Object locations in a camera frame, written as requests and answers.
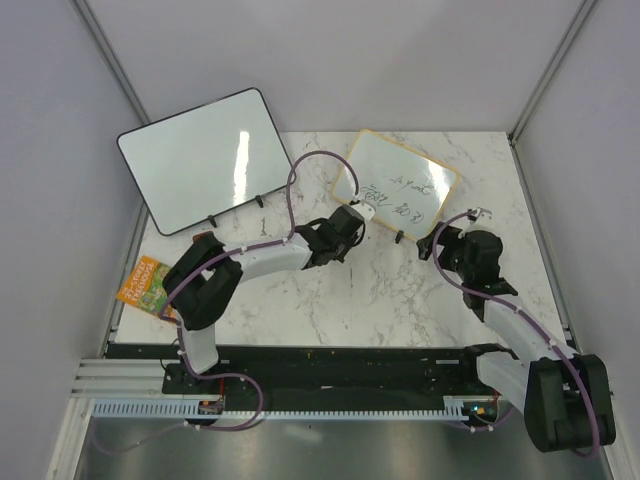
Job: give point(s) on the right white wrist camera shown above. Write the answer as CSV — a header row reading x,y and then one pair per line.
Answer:
x,y
479,214

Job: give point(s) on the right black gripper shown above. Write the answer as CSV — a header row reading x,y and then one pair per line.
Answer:
x,y
448,237

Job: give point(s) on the white slotted cable duct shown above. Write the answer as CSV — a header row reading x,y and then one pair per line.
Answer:
x,y
450,410

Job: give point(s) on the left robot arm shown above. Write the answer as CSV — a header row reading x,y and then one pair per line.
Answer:
x,y
203,281

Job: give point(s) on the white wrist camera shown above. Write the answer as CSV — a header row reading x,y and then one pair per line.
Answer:
x,y
365,210
479,214

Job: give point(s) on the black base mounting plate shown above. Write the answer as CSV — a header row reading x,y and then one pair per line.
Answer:
x,y
320,377

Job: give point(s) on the large black-framed whiteboard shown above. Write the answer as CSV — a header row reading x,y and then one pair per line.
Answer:
x,y
206,161

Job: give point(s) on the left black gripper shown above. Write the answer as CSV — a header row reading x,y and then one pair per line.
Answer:
x,y
350,244

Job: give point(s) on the brown red cube block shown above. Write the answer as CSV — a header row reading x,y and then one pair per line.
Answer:
x,y
198,236

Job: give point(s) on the small yellow-framed whiteboard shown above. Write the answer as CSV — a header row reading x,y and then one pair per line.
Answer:
x,y
407,189

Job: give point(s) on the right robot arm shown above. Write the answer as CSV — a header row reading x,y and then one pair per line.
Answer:
x,y
563,395

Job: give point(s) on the large whiteboard black stand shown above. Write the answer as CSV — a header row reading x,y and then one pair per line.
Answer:
x,y
213,220

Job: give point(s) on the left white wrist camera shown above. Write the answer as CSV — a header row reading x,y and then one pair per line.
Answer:
x,y
365,210

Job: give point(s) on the orange children's book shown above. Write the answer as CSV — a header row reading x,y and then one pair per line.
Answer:
x,y
143,288

